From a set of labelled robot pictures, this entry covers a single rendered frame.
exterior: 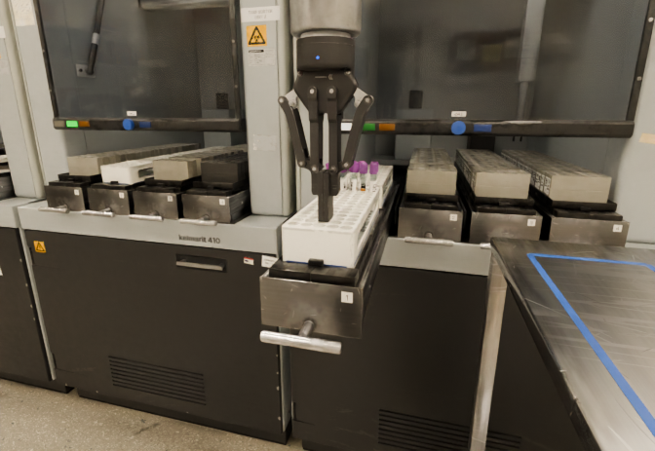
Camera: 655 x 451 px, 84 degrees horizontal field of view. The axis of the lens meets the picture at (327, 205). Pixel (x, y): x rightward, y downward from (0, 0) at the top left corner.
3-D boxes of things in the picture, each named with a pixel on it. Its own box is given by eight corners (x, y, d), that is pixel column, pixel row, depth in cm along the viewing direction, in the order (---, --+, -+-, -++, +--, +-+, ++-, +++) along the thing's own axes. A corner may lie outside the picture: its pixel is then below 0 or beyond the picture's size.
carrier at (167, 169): (193, 181, 104) (191, 160, 103) (189, 182, 102) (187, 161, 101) (158, 179, 107) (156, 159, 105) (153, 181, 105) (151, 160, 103)
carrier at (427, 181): (455, 195, 87) (457, 170, 85) (455, 197, 85) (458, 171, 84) (404, 193, 90) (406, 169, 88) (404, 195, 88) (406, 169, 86)
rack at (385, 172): (358, 185, 108) (358, 164, 106) (392, 187, 105) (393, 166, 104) (334, 210, 80) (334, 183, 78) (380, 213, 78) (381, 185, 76)
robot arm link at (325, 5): (301, 2, 50) (302, 48, 52) (277, -20, 42) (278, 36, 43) (367, -4, 48) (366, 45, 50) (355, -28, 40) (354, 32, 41)
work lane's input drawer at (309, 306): (353, 204, 113) (354, 175, 111) (399, 206, 110) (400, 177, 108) (246, 345, 45) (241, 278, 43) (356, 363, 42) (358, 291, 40)
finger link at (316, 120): (318, 86, 46) (307, 86, 46) (317, 173, 49) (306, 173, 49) (326, 88, 50) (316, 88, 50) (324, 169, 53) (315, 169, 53)
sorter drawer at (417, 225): (408, 182, 147) (409, 161, 145) (444, 184, 144) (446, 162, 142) (395, 244, 79) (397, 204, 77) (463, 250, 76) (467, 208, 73)
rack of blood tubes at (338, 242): (331, 213, 78) (332, 184, 77) (378, 216, 76) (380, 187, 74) (281, 269, 50) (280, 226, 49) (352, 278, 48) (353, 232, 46)
